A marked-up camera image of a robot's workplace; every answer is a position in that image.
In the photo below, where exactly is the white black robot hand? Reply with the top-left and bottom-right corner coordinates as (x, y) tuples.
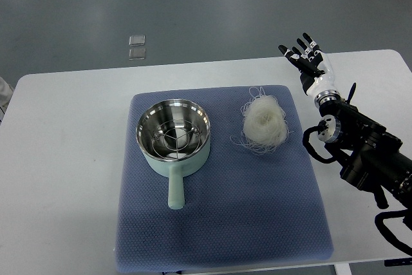
(278, 33), (337, 98)

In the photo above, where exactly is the white vermicelli nest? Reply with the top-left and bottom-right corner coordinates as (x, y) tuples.
(230, 86), (290, 155)

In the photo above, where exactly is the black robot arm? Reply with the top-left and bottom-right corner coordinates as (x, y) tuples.
(303, 90), (411, 255)

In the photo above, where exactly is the mint green steel pot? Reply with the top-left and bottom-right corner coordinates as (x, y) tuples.
(136, 99), (211, 210)

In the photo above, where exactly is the blue textured mat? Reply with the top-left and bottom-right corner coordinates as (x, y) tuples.
(115, 85), (333, 273)

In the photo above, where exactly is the upper clear floor tile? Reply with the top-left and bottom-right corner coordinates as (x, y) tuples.
(129, 34), (145, 46)

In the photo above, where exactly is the white object at left edge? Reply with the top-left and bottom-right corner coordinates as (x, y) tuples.
(0, 77), (14, 121)

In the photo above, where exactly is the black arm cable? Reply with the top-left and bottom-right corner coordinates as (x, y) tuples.
(302, 126), (342, 164)

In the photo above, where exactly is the wire steaming rack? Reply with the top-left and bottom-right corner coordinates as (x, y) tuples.
(151, 120), (202, 160)

